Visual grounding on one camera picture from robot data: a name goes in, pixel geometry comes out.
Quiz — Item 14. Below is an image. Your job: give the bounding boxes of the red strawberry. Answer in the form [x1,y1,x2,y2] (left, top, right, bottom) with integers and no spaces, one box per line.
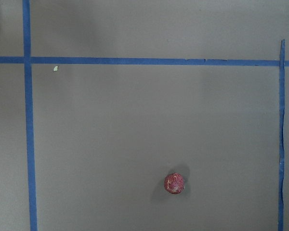
[164,172,185,194]

